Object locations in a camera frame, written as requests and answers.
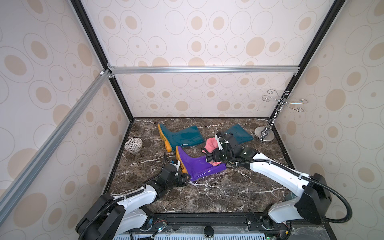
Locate pink cloth black trim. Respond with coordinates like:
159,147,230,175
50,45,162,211
202,138,222,167

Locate purple rubber boot yellow sole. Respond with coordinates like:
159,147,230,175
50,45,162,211
175,146,227,182

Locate teal rubber boot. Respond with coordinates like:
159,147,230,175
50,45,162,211
158,124,205,153
225,124,254,144

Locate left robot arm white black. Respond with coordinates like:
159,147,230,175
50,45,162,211
76,155,191,240

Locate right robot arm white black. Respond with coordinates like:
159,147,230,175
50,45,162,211
215,132,353,231

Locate chrome hook stand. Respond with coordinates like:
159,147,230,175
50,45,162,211
254,89,309,143

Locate patterned white bowl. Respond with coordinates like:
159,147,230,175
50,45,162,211
124,137,143,154

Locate grey-blue ceramic cup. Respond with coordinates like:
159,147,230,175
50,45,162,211
285,192,297,201

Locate horizontal aluminium bar back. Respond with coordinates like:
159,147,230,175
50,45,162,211
110,65,300,74

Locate diagonal aluminium bar left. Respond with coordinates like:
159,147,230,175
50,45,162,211
1,69,112,224

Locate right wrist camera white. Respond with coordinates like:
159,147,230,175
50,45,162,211
215,135,230,152

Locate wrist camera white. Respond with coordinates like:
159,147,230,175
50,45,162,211
215,135,230,152
171,161,181,170

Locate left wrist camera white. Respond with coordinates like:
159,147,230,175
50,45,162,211
171,161,181,170

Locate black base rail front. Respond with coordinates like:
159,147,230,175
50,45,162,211
78,212,337,240

